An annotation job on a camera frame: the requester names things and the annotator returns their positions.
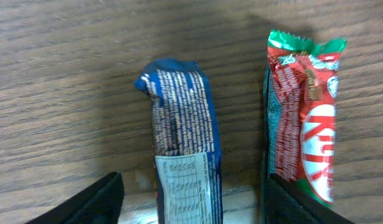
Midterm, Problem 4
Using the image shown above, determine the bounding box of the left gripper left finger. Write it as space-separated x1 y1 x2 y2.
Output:
27 172 124 224

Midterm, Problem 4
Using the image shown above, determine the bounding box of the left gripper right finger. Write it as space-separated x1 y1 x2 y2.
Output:
262 174 354 224

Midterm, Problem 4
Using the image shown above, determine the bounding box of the purple white chocolate bar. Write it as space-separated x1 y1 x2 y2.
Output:
134 58 223 224

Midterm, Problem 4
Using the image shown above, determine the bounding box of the red green candy bar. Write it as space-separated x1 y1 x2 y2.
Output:
263 30 347 207

